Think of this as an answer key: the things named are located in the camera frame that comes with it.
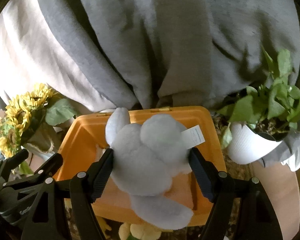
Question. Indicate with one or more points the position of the green potted plant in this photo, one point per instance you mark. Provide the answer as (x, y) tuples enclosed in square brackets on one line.
[(269, 109)]

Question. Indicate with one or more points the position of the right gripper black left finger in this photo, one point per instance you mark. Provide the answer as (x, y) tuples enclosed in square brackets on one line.
[(85, 188)]

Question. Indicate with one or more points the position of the grey plush animal toy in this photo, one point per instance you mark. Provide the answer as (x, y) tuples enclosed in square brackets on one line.
[(146, 159)]

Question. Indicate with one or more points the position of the grey curtain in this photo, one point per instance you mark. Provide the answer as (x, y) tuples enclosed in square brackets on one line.
[(176, 52)]

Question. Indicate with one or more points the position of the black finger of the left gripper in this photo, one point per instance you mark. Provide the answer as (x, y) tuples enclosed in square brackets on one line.
[(7, 165)]

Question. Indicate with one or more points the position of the yellow duck plush toy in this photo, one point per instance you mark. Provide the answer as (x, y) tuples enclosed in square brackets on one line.
[(140, 231)]

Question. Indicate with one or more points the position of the pale blue metal bucket vase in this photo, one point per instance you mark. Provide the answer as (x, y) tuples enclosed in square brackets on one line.
[(44, 143)]

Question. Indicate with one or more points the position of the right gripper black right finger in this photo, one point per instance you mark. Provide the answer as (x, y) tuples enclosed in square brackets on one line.
[(256, 216)]

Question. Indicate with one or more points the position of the orange plastic storage crate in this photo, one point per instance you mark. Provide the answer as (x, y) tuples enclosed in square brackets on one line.
[(85, 142)]

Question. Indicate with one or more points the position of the white sheer curtain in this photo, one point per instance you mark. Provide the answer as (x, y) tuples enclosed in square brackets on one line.
[(30, 54)]

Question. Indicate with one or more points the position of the white ribbed plant pot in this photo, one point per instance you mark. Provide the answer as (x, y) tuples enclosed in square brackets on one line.
[(247, 146)]

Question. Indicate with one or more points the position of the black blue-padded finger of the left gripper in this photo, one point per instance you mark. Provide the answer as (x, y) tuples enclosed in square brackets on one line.
[(46, 170)]

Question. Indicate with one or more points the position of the sunflower bouquet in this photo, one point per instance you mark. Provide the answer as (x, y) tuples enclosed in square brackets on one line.
[(26, 112)]

